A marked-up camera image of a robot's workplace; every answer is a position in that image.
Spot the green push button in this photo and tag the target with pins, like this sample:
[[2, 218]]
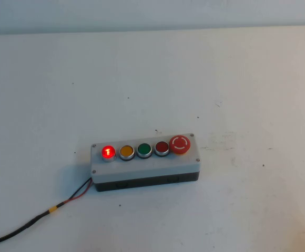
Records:
[[144, 149]]

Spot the red indicator lamp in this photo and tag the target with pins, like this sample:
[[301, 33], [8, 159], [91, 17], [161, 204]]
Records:
[[108, 152]]

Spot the dark red push button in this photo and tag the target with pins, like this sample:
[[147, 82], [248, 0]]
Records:
[[162, 147]]

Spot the red emergency stop mushroom button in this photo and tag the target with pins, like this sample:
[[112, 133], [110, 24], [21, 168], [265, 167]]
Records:
[[180, 144]]

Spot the yellow push button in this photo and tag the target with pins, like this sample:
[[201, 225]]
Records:
[[126, 152]]

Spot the grey button control box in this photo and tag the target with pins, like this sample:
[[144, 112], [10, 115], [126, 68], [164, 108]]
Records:
[[142, 169]]

